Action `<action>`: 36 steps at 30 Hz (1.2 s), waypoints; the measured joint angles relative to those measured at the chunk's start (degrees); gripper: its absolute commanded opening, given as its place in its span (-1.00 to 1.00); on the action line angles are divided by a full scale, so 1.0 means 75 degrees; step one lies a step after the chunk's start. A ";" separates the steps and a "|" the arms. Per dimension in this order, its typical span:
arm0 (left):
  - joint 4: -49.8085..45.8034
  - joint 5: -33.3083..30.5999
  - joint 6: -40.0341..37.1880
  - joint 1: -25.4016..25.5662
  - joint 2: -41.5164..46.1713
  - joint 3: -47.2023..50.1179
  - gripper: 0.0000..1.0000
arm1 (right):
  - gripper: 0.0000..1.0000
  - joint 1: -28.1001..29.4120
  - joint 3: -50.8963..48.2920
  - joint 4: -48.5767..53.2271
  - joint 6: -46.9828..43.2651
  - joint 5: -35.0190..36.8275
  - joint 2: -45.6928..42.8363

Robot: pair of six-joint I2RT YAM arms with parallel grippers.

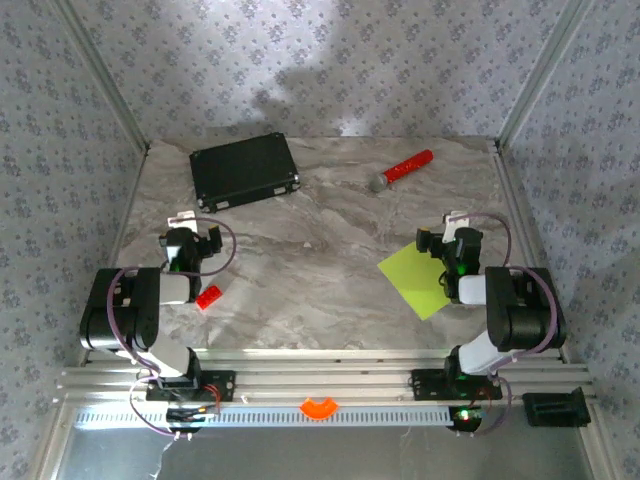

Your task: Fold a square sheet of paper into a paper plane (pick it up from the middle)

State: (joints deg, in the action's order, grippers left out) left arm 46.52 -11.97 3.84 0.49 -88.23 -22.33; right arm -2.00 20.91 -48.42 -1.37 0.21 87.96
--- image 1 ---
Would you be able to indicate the red toy microphone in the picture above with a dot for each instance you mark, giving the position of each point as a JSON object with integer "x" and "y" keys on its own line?
{"x": 407, "y": 165}

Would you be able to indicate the black hard case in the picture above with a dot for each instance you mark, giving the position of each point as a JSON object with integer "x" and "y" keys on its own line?
{"x": 240, "y": 170}

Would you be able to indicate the black controller board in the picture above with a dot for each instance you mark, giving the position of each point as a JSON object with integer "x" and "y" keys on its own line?
{"x": 190, "y": 415}

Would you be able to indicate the red toy brick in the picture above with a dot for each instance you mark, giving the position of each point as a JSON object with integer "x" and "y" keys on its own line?
{"x": 208, "y": 297}

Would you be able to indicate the black plastic bracket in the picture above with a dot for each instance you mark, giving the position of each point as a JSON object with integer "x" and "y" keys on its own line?
{"x": 555, "y": 407}

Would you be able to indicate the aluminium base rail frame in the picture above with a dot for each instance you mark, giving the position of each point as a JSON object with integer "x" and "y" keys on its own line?
{"x": 320, "y": 380}

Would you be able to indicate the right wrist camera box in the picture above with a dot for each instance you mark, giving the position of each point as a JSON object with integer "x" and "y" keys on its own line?
{"x": 452, "y": 225}

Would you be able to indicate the controller board with LED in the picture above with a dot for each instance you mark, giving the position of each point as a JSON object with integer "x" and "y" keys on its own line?
{"x": 465, "y": 416}

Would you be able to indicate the aluminium corner post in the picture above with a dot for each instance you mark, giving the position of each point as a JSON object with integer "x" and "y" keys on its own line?
{"x": 541, "y": 75}
{"x": 104, "y": 75}

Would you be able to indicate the grey sheet metal panel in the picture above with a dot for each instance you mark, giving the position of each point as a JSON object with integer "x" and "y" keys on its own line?
{"x": 325, "y": 455}

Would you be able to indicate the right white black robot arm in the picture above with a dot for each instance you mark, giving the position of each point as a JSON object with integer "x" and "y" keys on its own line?
{"x": 525, "y": 310}

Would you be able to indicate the aluminium side rail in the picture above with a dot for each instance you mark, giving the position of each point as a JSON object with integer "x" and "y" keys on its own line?
{"x": 131, "y": 200}
{"x": 517, "y": 200}

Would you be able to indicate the yellow-green paper sheet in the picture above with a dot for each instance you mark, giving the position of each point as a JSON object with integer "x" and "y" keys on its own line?
{"x": 415, "y": 285}

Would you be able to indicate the orange semicircle plastic piece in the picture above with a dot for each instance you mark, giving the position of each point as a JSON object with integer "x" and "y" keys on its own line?
{"x": 318, "y": 410}

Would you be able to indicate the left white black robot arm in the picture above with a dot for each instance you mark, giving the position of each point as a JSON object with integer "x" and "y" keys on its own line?
{"x": 120, "y": 310}

